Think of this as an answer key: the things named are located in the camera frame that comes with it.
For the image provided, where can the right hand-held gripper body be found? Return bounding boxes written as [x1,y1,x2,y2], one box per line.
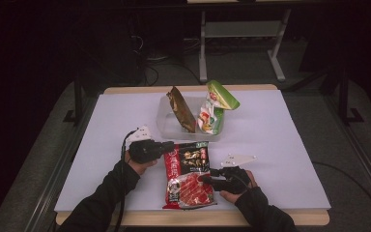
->
[211,154,258,195]

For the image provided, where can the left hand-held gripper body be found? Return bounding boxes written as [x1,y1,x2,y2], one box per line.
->
[127,125,164,164]

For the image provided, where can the translucent plastic bin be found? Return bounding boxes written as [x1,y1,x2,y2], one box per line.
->
[156,95,226,143]

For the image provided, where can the red and black food packet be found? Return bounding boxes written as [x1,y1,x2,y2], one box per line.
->
[162,140,218,211]

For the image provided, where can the gold foil packet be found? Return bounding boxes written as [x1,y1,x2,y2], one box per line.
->
[166,85,197,133]

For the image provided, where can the green snack packet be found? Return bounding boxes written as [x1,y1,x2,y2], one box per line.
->
[196,79,241,135]

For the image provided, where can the person's left hand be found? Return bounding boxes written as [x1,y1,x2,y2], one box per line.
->
[124,150,158,177]

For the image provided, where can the person's right hand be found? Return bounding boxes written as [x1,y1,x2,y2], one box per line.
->
[218,169,259,205]

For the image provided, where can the wooden table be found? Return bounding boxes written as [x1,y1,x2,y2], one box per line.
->
[55,84,330,227]

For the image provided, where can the white table sheet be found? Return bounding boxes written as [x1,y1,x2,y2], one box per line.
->
[54,89,332,213]

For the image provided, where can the black metal stand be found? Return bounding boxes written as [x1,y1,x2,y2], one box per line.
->
[336,66,365,126]
[62,72,85,127]

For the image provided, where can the white metal stand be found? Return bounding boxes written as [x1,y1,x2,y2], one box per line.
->
[198,9,292,83]

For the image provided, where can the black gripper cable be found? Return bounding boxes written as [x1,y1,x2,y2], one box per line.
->
[113,129,140,232]

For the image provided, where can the aluminium rail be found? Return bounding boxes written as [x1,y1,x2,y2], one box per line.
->
[322,93,371,209]
[23,95,99,232]

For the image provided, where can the black floor cable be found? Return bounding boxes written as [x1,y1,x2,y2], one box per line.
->
[312,160,371,228]

